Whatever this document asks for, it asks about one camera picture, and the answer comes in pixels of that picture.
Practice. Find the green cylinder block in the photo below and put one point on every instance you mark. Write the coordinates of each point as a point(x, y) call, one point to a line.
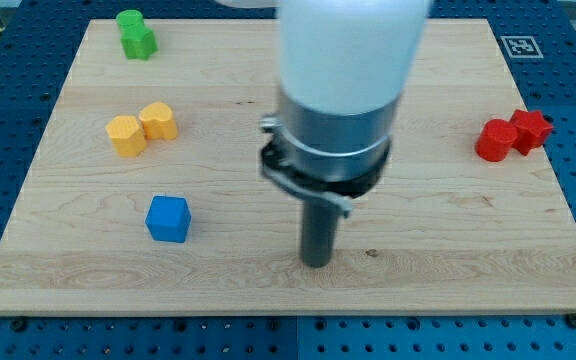
point(129, 20)

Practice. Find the yellow heart block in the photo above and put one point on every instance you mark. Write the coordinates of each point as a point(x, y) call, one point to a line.
point(158, 121)

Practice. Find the yellow hexagon block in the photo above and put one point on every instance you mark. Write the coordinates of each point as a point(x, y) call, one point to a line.
point(126, 136)

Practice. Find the wooden board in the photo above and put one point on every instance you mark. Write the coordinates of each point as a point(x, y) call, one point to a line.
point(442, 233)

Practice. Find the blue cube block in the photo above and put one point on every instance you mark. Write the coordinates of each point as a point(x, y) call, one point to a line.
point(168, 219)

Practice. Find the white fiducial marker tag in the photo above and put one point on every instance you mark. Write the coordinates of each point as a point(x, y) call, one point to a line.
point(521, 47)

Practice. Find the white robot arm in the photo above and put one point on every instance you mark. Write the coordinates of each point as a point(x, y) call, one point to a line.
point(342, 67)

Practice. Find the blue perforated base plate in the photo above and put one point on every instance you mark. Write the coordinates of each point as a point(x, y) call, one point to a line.
point(37, 49)

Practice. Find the green star block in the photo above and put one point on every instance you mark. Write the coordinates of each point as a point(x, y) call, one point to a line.
point(138, 42)

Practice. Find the red cylinder block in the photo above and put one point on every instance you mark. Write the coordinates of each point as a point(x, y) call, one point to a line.
point(495, 140)

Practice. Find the red star block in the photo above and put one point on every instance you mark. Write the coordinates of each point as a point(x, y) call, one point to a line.
point(532, 130)

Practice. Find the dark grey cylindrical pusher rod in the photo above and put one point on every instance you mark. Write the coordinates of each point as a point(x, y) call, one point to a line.
point(318, 232)

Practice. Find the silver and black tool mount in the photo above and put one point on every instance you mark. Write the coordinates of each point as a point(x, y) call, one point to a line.
point(324, 158)

